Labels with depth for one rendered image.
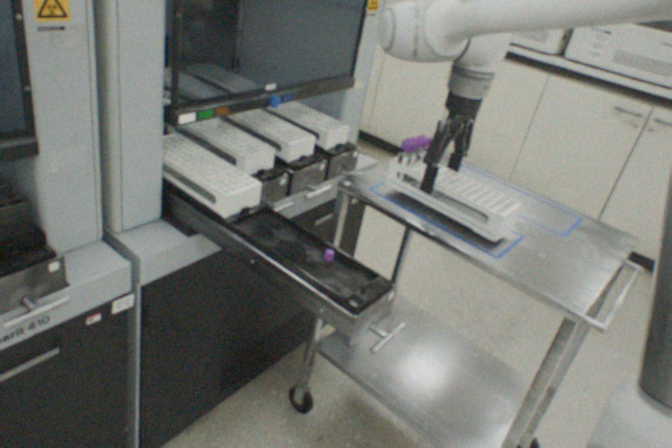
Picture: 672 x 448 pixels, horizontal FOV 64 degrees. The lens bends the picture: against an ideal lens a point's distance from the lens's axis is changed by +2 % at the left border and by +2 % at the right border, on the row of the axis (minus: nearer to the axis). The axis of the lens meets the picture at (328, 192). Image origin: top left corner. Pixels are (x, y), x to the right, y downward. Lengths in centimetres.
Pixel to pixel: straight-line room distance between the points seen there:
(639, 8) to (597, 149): 224
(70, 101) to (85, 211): 22
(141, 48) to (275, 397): 120
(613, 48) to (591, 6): 214
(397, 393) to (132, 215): 85
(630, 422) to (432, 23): 66
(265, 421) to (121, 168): 97
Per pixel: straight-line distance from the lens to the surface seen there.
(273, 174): 128
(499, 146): 328
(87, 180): 107
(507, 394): 169
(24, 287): 101
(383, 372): 159
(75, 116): 101
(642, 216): 318
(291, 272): 98
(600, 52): 306
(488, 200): 120
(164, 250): 113
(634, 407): 72
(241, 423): 176
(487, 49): 110
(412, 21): 99
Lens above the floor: 139
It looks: 28 degrees down
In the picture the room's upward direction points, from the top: 11 degrees clockwise
